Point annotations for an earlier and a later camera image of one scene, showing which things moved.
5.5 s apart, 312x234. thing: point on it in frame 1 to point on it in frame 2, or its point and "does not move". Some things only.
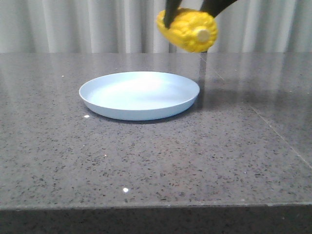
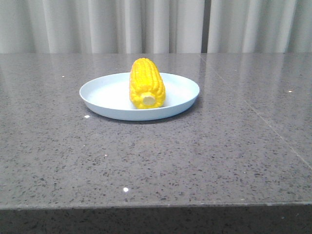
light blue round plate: [140, 96] does not move
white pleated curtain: [129, 27] does not move
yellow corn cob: [191, 30] to [146, 88]
